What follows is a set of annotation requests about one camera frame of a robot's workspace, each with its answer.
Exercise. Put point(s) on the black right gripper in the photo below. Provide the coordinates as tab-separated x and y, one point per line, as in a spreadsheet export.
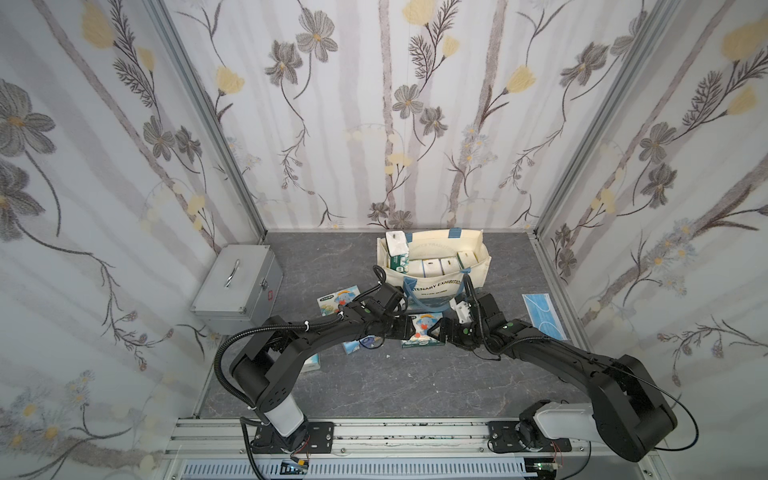
450	330

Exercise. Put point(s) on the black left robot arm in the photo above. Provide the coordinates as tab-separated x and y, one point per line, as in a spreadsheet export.
260	366

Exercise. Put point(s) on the white blue tissue pack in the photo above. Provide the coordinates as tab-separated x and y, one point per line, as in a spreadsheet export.
415	268

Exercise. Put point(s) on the green barcode tissue pack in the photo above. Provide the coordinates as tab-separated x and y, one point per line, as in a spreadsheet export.
397	246
467	259

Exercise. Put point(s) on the elephant tissue pack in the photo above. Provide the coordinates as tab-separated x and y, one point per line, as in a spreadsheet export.
311	364
330	304
422	323

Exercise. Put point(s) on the white slotted cable duct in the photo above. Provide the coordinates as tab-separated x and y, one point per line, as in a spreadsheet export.
373	468

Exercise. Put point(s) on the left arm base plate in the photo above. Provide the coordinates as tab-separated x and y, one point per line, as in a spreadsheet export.
310	438

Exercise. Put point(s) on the purple tissue pack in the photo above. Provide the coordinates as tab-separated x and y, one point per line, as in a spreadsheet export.
450	265

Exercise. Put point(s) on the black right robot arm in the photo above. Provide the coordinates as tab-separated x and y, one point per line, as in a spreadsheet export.
625	411

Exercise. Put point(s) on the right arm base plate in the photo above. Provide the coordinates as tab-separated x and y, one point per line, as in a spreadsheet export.
510	435

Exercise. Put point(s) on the aluminium mounting rail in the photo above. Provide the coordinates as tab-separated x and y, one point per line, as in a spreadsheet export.
351	439

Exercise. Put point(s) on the grey metal box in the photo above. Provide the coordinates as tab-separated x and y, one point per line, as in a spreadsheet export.
240	289

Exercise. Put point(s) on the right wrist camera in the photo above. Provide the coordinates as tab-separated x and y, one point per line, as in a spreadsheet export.
463	311

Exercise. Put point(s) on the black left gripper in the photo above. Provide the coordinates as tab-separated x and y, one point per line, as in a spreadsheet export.
398	324

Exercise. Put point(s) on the cream canvas tote bag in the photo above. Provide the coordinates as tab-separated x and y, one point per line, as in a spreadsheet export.
434	294

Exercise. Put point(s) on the blue face mask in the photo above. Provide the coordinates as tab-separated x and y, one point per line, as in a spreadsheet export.
543	315

